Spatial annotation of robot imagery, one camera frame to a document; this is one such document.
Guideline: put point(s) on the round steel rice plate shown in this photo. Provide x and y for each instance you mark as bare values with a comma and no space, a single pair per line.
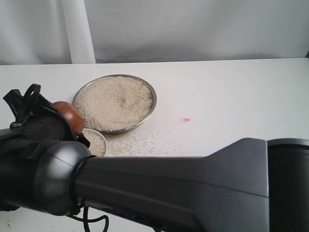
115,103

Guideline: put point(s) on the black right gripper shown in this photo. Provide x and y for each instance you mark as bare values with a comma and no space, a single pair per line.
39,161

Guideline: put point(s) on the white backdrop curtain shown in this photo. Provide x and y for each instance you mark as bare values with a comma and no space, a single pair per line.
115,31

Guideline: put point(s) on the brown wooden cup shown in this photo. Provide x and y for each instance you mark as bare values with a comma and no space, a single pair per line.
74,119

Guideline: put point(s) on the white ceramic rice bowl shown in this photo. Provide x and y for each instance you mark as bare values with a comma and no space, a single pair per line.
98,143

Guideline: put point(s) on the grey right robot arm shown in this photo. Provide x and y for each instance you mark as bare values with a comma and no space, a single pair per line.
251,185

